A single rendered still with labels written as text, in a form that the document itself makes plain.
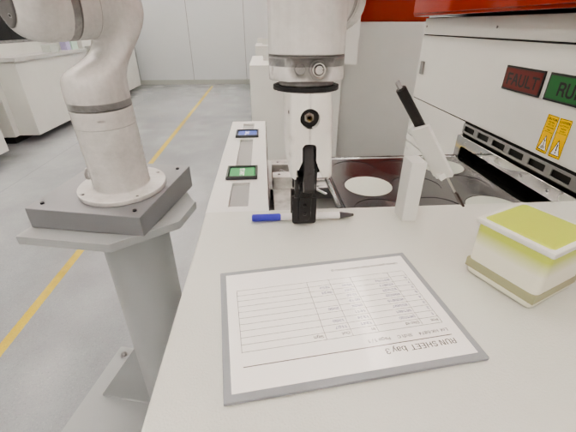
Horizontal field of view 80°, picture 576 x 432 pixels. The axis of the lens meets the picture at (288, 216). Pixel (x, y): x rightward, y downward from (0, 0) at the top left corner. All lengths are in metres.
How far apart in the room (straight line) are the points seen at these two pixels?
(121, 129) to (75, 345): 1.22
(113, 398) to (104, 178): 0.94
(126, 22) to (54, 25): 0.12
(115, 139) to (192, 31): 7.95
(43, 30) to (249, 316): 0.58
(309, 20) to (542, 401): 0.37
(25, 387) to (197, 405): 1.50
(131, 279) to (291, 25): 0.71
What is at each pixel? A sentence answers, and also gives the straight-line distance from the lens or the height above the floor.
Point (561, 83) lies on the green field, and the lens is 0.82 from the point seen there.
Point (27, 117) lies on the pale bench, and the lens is 5.01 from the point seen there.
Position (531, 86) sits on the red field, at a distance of 0.87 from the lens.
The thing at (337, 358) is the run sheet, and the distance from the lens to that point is 0.30.
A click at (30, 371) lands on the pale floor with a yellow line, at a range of 1.81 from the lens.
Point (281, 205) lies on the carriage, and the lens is 0.70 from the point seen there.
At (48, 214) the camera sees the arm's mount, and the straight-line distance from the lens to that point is 0.87.
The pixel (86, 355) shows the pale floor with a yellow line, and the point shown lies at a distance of 1.76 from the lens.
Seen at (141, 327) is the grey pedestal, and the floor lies 0.50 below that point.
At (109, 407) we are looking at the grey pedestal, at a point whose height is 0.01.
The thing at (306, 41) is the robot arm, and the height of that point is 1.19.
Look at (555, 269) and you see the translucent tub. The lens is 0.39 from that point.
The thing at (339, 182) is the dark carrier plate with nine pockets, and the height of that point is 0.90.
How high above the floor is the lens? 1.20
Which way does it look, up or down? 29 degrees down
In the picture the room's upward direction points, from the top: straight up
